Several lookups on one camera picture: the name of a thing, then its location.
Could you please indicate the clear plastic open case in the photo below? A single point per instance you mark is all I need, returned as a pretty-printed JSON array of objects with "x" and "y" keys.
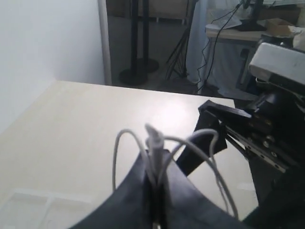
[{"x": 34, "y": 209}]

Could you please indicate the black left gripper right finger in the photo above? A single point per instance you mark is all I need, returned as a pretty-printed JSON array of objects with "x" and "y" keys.
[{"x": 185, "y": 207}]

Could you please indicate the brown cardboard box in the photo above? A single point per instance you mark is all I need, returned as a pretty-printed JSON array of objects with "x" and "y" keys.
[{"x": 278, "y": 27}]

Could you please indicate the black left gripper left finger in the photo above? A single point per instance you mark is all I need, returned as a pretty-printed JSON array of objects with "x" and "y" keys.
[{"x": 129, "y": 206}]

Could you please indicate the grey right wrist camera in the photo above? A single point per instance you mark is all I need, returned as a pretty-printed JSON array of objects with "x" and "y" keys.
[{"x": 273, "y": 59}]

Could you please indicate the background wooden desk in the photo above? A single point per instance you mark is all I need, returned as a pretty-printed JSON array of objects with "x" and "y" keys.
[{"x": 234, "y": 36}]

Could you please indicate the black monitor on desk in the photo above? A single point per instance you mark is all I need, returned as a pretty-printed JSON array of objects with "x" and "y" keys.
[{"x": 251, "y": 24}]

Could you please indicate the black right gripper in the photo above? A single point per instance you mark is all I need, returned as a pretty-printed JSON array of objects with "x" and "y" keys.
[{"x": 272, "y": 130}]

